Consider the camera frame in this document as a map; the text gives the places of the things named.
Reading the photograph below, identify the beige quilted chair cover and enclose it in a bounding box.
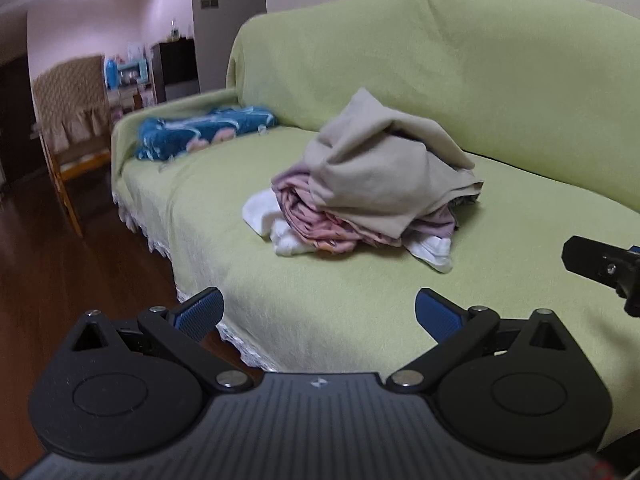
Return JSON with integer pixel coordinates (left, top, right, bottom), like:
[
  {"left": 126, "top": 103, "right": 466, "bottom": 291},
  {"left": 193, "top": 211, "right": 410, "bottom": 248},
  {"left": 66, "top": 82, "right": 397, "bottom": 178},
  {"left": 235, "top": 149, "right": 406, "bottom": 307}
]
[{"left": 31, "top": 55, "right": 112, "bottom": 153}]

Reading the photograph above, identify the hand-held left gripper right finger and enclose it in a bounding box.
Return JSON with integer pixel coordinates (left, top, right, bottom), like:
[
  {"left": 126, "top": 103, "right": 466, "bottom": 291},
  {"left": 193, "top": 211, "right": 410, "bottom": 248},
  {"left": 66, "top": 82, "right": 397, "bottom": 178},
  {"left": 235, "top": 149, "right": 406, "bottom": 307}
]
[{"left": 387, "top": 287, "right": 573, "bottom": 395}]

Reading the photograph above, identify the pink floral garment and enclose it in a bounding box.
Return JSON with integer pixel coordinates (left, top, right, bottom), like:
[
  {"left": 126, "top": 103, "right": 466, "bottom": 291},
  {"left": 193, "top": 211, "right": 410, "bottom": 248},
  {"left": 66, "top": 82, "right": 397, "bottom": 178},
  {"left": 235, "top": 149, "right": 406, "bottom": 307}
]
[{"left": 271, "top": 169, "right": 458, "bottom": 256}]

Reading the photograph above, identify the beige garment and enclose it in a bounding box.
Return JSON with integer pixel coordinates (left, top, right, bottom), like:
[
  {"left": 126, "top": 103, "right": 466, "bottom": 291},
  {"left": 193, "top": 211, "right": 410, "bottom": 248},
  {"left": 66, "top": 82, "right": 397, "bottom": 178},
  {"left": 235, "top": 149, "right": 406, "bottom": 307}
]
[{"left": 307, "top": 87, "right": 485, "bottom": 248}]

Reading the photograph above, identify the wooden chair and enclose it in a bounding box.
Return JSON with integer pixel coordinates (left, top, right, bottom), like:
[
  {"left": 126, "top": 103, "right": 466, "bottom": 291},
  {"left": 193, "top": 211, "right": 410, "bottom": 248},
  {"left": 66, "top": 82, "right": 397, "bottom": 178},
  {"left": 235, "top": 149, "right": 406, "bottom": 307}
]
[{"left": 40, "top": 127, "right": 113, "bottom": 238}]

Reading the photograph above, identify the white garment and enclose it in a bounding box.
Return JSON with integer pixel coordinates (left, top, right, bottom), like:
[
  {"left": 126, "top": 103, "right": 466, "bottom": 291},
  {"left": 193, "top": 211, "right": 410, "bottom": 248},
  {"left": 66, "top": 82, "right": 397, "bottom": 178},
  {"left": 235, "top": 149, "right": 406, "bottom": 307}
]
[
  {"left": 402, "top": 234, "right": 453, "bottom": 274},
  {"left": 242, "top": 191, "right": 321, "bottom": 257}
]

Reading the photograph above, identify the blue printed blanket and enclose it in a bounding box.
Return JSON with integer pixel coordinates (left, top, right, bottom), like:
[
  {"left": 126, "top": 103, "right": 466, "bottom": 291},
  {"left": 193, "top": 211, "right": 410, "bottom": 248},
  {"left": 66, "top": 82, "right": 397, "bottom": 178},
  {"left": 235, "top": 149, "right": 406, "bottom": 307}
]
[{"left": 136, "top": 105, "right": 278, "bottom": 162}]

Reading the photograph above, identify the white shelf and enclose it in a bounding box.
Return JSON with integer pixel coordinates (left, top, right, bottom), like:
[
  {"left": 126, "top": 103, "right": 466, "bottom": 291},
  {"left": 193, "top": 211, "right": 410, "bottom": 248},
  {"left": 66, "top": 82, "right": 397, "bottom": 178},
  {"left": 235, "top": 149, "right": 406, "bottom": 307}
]
[{"left": 107, "top": 84, "right": 157, "bottom": 122}]

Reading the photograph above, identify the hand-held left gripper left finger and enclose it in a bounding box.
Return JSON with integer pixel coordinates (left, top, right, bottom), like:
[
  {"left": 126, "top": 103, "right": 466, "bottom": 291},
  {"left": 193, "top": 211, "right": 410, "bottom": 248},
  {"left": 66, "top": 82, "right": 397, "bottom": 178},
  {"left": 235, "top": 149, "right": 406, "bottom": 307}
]
[{"left": 67, "top": 287, "right": 256, "bottom": 394}]

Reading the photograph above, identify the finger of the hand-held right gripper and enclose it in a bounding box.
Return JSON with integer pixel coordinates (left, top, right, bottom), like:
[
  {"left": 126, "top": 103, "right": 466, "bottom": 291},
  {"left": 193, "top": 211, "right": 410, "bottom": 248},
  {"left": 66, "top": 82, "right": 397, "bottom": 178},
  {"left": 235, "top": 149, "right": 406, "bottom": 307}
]
[{"left": 562, "top": 236, "right": 640, "bottom": 318}]

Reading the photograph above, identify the dark wooden door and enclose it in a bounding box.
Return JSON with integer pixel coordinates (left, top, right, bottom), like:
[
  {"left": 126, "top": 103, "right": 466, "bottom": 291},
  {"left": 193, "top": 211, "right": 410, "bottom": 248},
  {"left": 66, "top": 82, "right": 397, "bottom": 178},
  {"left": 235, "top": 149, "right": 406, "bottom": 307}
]
[{"left": 0, "top": 55, "right": 38, "bottom": 186}]

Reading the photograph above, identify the dark cabinet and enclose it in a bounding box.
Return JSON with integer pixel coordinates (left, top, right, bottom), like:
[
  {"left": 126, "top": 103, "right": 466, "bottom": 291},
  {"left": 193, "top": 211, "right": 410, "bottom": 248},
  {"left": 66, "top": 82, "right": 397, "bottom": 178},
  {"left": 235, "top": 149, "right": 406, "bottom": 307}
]
[{"left": 150, "top": 37, "right": 198, "bottom": 103}]

